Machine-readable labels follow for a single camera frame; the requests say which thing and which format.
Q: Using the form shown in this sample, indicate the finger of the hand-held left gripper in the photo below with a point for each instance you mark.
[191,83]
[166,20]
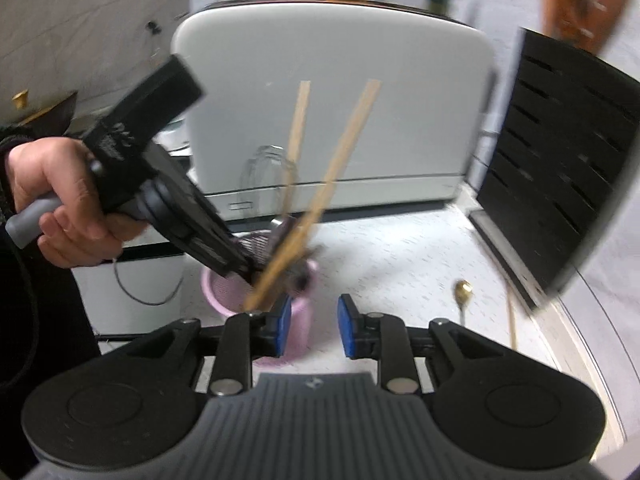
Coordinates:
[220,255]

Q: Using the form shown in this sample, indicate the gold spoon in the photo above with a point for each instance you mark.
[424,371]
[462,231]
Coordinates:
[462,290]

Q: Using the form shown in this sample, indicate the long wooden stick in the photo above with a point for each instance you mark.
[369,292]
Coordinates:
[345,150]
[299,125]

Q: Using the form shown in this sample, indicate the person's left hand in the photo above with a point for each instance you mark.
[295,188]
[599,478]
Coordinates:
[55,170]

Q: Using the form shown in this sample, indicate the white countertop appliance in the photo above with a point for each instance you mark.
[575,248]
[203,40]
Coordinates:
[325,85]

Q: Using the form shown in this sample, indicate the person's dark clothing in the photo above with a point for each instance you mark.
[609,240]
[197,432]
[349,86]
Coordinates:
[30,335]

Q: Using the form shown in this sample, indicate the gold knob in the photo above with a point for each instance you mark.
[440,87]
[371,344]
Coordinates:
[21,98]

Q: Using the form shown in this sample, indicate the brown hanging board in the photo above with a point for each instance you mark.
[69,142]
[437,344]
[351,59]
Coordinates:
[585,0]

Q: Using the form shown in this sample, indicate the wooden chopstick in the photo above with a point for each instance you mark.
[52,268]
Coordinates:
[511,320]

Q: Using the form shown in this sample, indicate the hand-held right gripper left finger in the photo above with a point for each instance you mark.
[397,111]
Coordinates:
[285,325]

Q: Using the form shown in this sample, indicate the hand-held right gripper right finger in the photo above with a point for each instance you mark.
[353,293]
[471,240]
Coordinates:
[346,325]

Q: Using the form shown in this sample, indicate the black knife block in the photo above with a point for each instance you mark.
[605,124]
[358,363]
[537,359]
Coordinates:
[550,160]

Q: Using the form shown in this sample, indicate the pink mesh utensil holder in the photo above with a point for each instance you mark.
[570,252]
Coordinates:
[220,295]

